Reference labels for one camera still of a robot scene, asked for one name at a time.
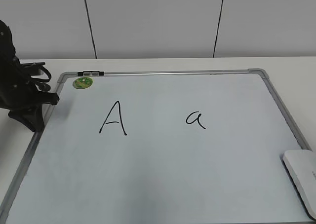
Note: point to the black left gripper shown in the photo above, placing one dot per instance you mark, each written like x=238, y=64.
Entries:
x=23, y=90

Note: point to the white whiteboard eraser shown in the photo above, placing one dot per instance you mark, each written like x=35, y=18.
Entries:
x=301, y=165

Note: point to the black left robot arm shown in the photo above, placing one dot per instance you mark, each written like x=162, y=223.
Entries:
x=7, y=49

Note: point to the green round magnet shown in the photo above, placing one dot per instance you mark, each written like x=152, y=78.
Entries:
x=82, y=83

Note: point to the whiteboard with aluminium frame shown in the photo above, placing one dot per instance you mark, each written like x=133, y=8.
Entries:
x=192, y=147

